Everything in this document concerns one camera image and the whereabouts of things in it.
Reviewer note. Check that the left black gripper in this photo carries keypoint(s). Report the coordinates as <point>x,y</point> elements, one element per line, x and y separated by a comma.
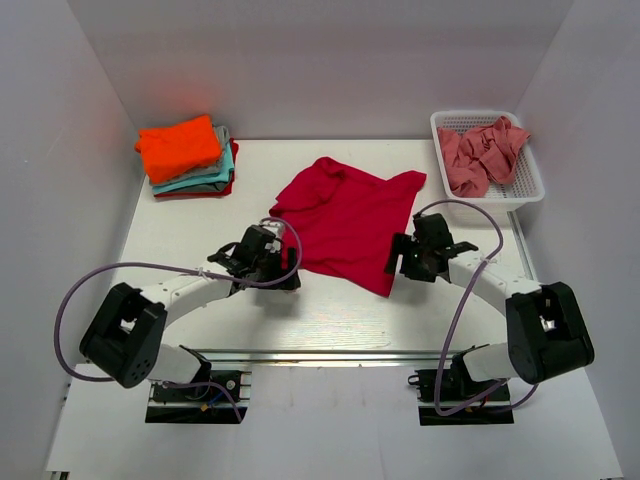
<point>291,261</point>

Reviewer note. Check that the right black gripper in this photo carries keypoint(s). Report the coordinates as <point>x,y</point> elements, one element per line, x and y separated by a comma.
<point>403,244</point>

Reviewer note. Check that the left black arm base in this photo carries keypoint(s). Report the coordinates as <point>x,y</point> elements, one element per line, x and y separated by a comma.
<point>221,397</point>

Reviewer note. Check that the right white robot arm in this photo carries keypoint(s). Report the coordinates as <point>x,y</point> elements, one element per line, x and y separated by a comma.
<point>546,332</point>

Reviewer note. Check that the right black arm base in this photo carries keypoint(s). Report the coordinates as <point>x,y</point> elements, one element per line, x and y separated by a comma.
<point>457,387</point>

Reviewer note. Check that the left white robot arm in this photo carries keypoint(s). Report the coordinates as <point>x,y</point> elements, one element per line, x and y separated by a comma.
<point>125,338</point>

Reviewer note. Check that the crumpled pink t shirt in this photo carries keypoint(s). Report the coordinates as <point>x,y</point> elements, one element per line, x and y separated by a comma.
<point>483,155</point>

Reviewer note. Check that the folded turquoise t shirt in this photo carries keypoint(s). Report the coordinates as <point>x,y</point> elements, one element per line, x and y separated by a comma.
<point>197,180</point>

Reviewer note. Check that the white plastic basket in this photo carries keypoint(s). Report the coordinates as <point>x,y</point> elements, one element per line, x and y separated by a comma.
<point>527,187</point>

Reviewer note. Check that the folded dark red t shirt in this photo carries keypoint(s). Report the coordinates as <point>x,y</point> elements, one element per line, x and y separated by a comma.
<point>210,190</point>

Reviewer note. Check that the folded orange t shirt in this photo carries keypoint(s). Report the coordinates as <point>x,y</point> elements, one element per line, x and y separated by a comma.
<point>168,152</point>

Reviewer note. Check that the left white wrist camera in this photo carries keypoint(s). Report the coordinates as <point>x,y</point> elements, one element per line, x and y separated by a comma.
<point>277,229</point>

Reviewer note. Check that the aluminium table rail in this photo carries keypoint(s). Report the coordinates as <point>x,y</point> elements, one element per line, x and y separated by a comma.
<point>328,319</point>

